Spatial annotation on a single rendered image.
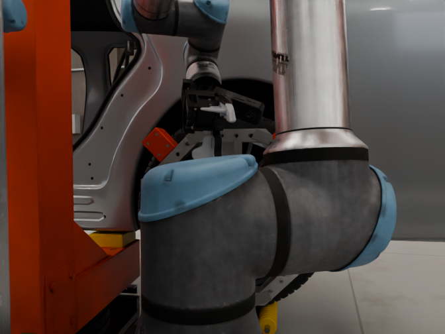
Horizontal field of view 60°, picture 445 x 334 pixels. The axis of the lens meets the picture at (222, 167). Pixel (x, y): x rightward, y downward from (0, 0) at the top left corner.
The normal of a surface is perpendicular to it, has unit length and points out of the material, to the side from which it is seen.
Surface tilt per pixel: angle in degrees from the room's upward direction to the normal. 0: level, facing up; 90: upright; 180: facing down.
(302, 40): 85
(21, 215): 90
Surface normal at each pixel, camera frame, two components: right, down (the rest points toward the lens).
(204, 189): 0.18, 0.00
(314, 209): 0.28, -0.32
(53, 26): 0.99, 0.00
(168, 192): -0.40, 0.00
